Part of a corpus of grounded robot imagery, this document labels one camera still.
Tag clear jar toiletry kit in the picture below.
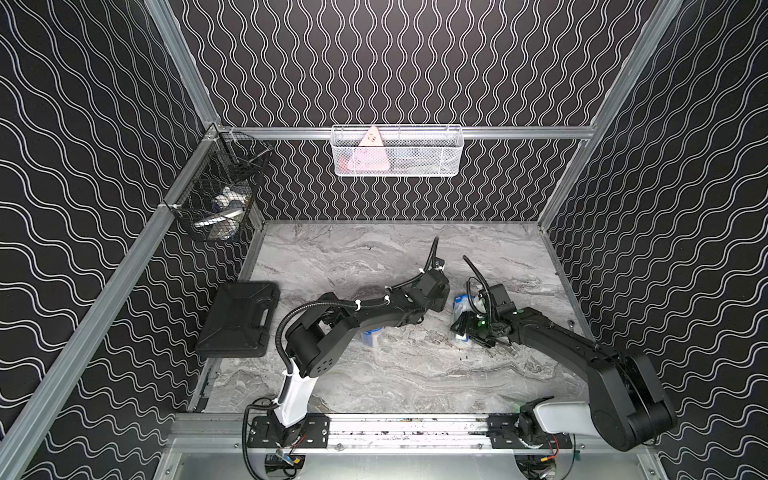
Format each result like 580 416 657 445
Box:
450 294 482 345

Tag clear jar blue lid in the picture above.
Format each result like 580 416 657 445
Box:
361 328 383 348

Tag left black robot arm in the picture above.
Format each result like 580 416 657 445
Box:
274 267 450 428

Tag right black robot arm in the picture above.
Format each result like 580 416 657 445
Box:
451 284 678 452

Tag pink triangular card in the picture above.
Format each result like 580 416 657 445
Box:
346 126 391 174

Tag black plastic carry case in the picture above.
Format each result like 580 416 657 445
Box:
195 281 280 359

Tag white items in black basket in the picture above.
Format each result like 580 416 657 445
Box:
193 186 251 240

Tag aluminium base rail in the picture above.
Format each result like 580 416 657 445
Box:
167 413 616 455

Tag white wire wall basket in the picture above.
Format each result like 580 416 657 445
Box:
329 124 465 177

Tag black wire wall basket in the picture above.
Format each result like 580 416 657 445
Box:
171 132 275 243

